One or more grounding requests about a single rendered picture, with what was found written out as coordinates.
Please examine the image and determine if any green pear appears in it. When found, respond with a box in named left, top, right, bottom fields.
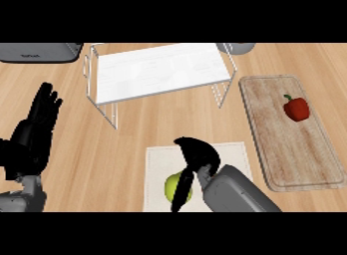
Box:
left=163, top=170, right=193, bottom=204

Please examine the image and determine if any grey appliance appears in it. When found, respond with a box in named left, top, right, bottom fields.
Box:
left=0, top=42, right=85, bottom=65

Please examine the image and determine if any white wire tiered shelf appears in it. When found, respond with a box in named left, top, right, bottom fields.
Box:
left=80, top=42, right=239, bottom=130

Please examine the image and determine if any red bell pepper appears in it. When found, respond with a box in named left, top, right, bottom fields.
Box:
left=282, top=94, right=311, bottom=123

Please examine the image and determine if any cream placemat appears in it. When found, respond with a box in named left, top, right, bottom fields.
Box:
left=141, top=141, right=255, bottom=213

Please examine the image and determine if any grey round container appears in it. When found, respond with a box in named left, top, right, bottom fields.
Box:
left=214, top=42, right=256, bottom=56

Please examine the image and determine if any wooden cutting board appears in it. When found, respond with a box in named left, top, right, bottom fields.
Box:
left=236, top=74, right=347, bottom=193

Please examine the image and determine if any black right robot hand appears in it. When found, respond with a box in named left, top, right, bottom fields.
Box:
left=169, top=135, right=221, bottom=213

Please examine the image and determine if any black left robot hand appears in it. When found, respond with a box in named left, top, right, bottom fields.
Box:
left=0, top=82, right=64, bottom=181

